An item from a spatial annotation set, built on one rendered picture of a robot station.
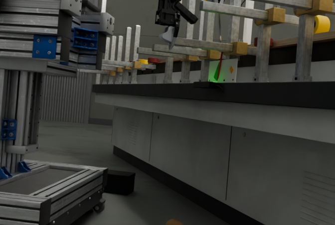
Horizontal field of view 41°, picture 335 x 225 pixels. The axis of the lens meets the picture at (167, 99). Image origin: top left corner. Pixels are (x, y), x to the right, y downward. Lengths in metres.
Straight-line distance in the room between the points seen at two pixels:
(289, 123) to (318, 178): 0.29
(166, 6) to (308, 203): 0.93
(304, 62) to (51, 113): 8.06
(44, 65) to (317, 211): 1.17
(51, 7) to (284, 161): 1.10
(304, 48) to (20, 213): 1.09
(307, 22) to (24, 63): 1.07
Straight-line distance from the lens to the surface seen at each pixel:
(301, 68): 1.52
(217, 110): 2.04
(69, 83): 9.19
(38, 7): 1.74
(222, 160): 2.41
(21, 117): 2.01
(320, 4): 1.49
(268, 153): 2.04
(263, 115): 1.71
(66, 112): 9.20
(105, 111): 9.00
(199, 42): 1.85
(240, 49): 1.89
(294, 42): 1.89
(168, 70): 2.64
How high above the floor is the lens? 0.61
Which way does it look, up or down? level
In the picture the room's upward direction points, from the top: 5 degrees clockwise
